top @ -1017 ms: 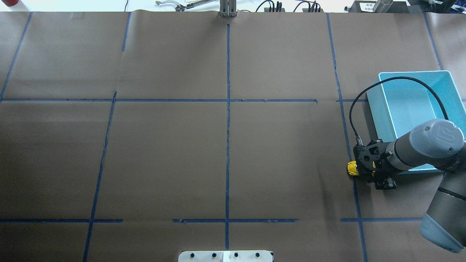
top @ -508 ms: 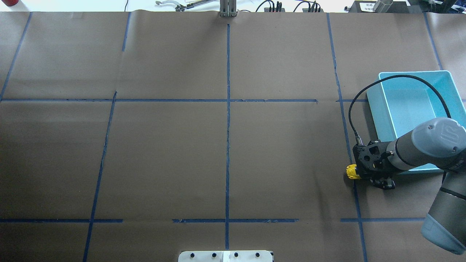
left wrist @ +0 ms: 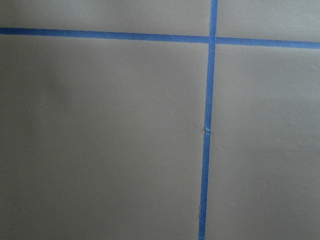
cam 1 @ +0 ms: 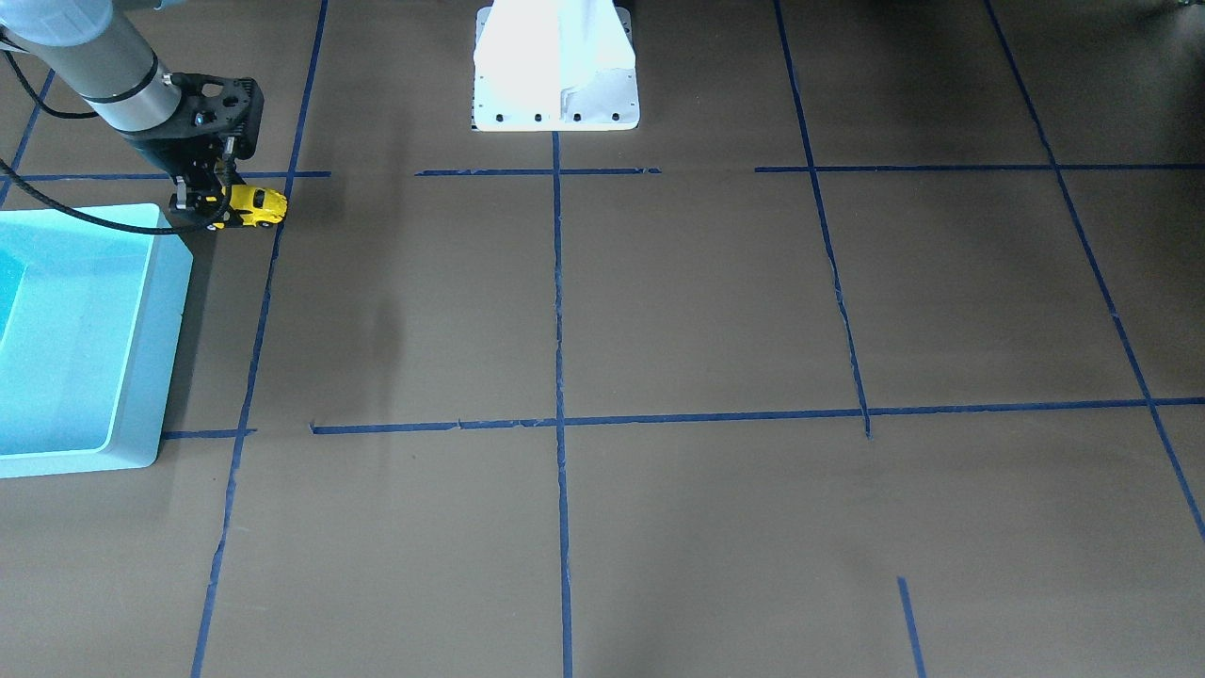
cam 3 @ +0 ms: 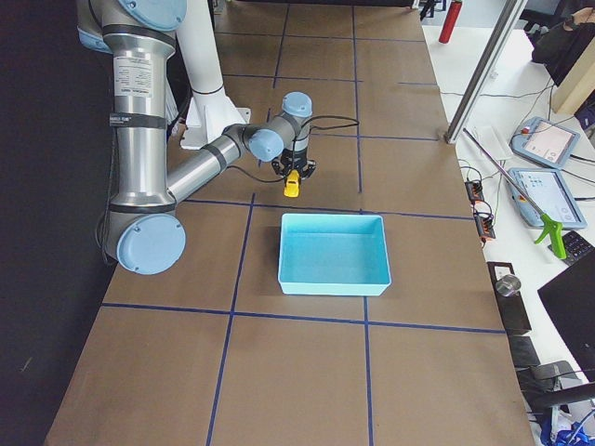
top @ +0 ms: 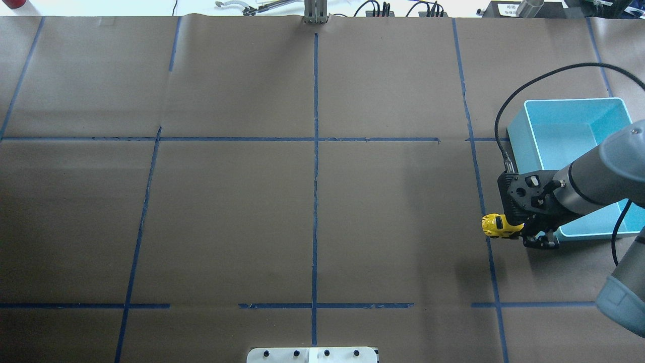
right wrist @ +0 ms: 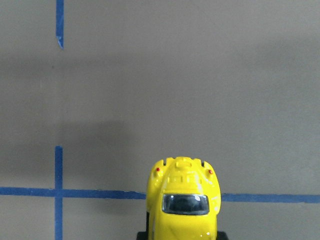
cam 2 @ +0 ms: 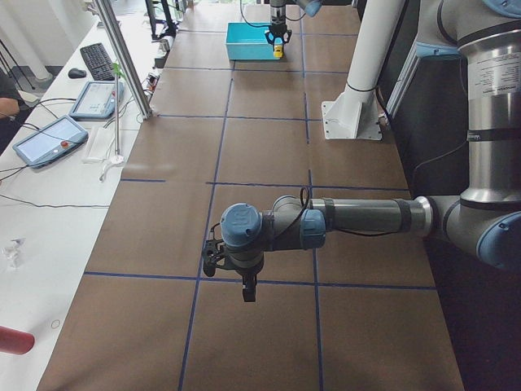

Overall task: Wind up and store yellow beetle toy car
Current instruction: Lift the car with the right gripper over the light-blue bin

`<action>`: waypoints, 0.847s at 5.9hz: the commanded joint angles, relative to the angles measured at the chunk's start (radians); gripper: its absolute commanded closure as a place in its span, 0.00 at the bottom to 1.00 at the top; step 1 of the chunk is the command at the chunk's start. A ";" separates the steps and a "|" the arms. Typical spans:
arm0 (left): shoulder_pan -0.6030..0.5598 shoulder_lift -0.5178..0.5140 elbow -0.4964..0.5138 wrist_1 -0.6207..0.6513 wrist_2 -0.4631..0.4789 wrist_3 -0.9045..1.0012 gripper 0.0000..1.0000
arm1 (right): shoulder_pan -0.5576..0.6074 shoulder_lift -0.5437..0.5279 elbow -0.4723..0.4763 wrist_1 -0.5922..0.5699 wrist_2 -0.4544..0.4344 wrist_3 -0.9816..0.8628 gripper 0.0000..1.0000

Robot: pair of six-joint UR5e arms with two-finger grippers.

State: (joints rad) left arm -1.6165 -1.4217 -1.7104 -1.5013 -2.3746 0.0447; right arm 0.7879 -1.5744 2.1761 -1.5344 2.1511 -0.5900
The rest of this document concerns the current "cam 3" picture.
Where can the near teach pendant tablet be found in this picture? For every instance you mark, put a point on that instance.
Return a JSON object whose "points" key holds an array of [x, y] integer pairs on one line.
{"points": [[548, 189]]}

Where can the black power strip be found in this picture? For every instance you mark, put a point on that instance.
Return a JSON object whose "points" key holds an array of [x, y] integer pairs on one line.
{"points": [[482, 211]]}

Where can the aluminium frame post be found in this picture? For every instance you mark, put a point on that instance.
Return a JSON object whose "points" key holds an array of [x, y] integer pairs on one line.
{"points": [[505, 23]]}

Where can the white camera mast pole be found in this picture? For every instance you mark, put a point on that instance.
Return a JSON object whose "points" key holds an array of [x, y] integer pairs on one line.
{"points": [[211, 110]]}

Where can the black monitor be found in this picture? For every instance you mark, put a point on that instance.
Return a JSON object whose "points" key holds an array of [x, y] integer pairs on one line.
{"points": [[569, 301]]}

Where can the steel cup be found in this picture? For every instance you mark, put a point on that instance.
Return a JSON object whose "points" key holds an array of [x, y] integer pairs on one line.
{"points": [[508, 285]]}

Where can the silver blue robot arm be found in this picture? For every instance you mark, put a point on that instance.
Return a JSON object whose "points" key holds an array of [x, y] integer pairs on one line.
{"points": [[140, 228]]}

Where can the red cylinder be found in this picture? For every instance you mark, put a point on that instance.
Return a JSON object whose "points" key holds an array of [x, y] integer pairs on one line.
{"points": [[450, 21]]}

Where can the teach pendant tablet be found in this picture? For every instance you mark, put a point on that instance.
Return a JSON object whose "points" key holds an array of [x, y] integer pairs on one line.
{"points": [[548, 189], [544, 143]]}

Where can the black keyboard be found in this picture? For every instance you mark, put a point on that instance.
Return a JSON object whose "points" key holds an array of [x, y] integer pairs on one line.
{"points": [[576, 247]]}

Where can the black office chair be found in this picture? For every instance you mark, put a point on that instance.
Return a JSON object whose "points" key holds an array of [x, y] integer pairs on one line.
{"points": [[558, 402]]}

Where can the far teach pendant tablet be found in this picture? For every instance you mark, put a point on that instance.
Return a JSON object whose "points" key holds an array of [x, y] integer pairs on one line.
{"points": [[544, 143]]}

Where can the light blue plastic bin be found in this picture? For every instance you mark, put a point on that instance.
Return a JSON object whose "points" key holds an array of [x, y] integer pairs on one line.
{"points": [[333, 254]]}

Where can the green handled reacher grabber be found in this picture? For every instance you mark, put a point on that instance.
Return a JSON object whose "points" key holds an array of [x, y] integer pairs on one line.
{"points": [[551, 227]]}

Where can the yellow beetle toy car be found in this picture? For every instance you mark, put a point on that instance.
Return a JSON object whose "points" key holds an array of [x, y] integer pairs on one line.
{"points": [[292, 184]]}

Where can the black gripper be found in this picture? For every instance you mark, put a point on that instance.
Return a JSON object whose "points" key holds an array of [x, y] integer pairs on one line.
{"points": [[295, 158]]}

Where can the black box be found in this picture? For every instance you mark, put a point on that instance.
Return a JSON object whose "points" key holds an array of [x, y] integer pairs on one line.
{"points": [[511, 308]]}

